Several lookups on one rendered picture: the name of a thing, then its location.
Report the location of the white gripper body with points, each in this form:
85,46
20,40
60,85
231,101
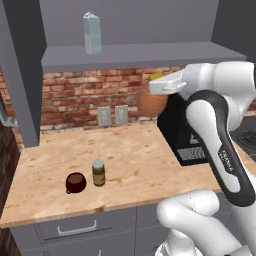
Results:
168,82

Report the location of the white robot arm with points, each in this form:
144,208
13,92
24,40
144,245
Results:
206,133

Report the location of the orange honey bottle yellow cap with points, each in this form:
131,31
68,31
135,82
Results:
150,103

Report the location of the grey cabinet door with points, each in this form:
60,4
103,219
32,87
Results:
236,23
23,66

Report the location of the cinnamon jar grey lid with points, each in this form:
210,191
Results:
98,175

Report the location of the dark brown mug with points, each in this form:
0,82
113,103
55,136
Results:
76,183

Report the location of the black countertop appliance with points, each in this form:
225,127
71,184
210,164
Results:
176,133

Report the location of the pale blue milk carton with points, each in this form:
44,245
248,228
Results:
92,33

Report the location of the black hob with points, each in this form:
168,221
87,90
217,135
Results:
246,135

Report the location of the grey drawer front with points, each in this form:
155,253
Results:
146,218
116,221

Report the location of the grey base cupboard door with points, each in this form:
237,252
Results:
83,248

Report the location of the grey open wall cabinet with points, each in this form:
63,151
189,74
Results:
133,56

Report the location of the grey wall outlet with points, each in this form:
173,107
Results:
121,115
104,116

